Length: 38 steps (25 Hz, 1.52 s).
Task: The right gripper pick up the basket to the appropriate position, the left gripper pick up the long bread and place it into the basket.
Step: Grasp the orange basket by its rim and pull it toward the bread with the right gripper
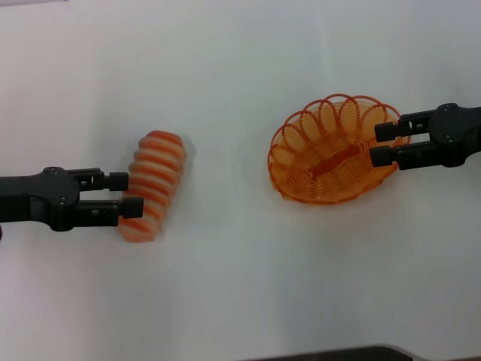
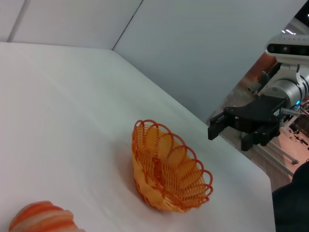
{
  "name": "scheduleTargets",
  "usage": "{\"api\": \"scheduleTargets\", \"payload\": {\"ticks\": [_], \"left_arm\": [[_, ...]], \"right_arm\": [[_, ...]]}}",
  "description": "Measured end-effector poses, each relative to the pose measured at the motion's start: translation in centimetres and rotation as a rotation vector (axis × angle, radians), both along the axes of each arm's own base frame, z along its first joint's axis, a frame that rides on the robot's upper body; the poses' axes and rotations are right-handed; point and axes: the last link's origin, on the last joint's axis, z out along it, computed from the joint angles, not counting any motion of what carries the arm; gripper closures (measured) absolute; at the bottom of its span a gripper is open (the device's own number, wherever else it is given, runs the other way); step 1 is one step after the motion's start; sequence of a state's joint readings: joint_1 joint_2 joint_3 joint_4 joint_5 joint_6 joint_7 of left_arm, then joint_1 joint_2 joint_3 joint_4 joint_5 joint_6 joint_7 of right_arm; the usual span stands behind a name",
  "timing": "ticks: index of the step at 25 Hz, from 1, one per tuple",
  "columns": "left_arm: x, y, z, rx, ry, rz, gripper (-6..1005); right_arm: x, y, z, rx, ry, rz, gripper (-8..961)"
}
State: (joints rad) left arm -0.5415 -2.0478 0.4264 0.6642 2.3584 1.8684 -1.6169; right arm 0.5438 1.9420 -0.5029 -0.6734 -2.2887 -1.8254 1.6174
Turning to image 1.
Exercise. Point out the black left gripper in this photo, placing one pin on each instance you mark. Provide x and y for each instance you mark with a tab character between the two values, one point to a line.
45	195

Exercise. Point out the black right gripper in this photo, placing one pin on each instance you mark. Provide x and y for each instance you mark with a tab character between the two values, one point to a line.
456	131

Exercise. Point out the orange white striped toy bread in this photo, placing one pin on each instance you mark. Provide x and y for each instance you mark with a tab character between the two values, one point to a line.
158	176

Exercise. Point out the orange woven plastic basket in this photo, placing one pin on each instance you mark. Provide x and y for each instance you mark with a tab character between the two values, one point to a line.
330	169

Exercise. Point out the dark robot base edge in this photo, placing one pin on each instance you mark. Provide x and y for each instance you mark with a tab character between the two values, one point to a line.
376	354

